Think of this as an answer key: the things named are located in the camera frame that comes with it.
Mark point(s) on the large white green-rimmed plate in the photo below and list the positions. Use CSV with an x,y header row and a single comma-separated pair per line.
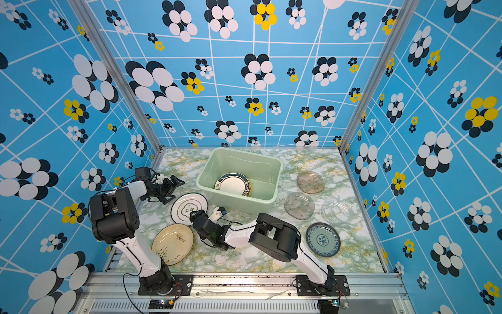
x,y
234,183

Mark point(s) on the aluminium corner post left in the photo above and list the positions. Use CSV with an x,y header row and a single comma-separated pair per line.
x,y
83,13

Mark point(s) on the aluminium corner post right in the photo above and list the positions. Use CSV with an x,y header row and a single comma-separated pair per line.
x,y
404,17

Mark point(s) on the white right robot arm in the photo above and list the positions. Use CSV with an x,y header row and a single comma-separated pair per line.
x,y
276,238

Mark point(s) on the blue patterned plate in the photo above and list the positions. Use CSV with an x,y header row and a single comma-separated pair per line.
x,y
323,239

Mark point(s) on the mint green plastic bin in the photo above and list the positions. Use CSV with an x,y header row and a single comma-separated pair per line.
x,y
262,172

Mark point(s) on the beige bamboo print plate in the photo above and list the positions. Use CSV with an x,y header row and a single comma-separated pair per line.
x,y
173,243

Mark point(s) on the clear colourless glass plate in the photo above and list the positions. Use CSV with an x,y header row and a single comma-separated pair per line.
x,y
335,213

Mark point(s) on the white black-rimmed flower plate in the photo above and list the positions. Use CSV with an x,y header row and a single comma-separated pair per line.
x,y
185,205

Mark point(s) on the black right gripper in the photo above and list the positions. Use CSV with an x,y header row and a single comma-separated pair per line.
x,y
200,214

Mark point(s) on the aluminium corner post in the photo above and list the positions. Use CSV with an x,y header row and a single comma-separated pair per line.
x,y
83,13
404,17

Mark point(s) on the brownish clear glass plate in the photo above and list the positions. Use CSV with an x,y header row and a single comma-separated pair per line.
x,y
311,182

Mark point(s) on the grey clear glass plate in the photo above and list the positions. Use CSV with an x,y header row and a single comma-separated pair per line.
x,y
299,205

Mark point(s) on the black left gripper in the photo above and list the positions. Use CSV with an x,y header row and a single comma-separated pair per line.
x,y
168,188

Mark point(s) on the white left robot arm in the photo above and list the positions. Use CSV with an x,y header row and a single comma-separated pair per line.
x,y
115,220

